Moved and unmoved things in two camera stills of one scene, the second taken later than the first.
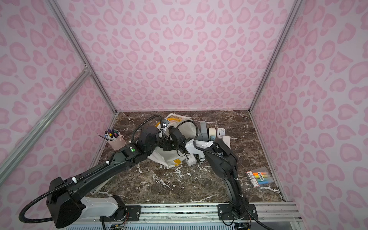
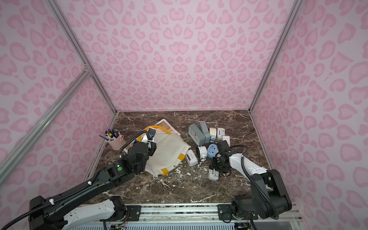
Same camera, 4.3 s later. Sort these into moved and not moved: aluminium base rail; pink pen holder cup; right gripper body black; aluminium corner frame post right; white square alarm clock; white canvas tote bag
Moved: right gripper body black; white canvas tote bag
Not moved: aluminium corner frame post right; aluminium base rail; white square alarm clock; pink pen holder cup
